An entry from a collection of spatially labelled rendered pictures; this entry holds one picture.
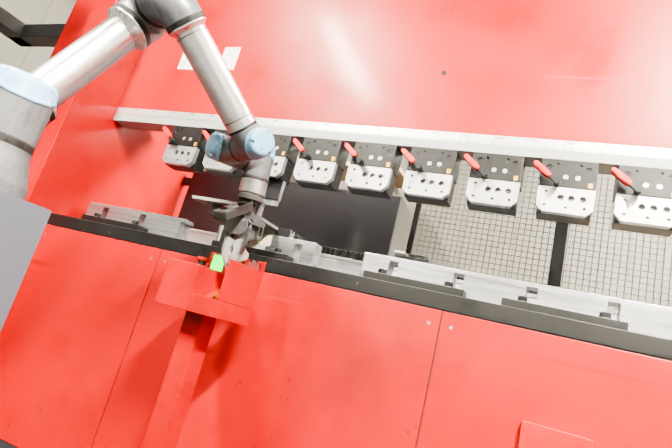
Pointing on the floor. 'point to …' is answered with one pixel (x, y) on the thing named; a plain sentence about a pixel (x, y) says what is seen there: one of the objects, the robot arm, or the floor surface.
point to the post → (557, 254)
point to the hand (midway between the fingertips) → (227, 265)
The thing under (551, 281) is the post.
